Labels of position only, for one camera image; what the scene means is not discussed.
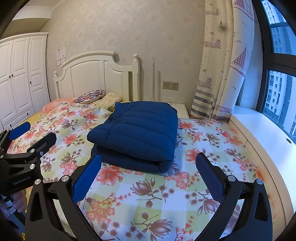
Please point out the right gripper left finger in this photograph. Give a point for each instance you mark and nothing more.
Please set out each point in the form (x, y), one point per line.
(42, 220)

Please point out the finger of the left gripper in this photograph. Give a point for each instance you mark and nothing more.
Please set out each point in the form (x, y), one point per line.
(44, 144)
(7, 136)

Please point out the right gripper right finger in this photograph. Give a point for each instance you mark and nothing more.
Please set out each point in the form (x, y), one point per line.
(254, 221)

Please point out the navy blue puffer jacket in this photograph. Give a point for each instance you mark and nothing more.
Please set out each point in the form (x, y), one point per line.
(138, 135)

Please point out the person's left hand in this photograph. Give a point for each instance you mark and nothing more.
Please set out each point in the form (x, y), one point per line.
(20, 201)

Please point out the white wardrobe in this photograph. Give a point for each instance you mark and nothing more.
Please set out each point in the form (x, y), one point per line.
(24, 88)

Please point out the white window sill bench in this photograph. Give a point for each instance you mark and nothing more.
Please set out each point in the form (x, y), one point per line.
(273, 154)

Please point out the patterned embroidered pillow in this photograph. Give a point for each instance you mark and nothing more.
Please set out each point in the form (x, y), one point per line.
(90, 97)

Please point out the floral bed sheet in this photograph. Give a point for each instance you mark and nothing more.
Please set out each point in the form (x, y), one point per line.
(123, 204)

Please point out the cream fluffy pillow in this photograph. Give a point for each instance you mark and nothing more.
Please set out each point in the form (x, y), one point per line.
(108, 101)

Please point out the white wooden headboard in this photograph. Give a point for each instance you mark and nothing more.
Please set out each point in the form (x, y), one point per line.
(98, 70)

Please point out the dark framed window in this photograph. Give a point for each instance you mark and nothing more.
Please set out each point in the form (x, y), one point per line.
(277, 90)

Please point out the white bedside table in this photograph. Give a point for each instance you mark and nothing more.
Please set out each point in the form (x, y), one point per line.
(181, 110)

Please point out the patterned window curtain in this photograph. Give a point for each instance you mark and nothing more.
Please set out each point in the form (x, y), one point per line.
(227, 48)

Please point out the wall paper notice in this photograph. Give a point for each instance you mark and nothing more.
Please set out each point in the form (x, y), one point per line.
(61, 56)

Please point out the gold wall socket plate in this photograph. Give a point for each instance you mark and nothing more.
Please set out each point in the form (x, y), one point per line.
(170, 86)

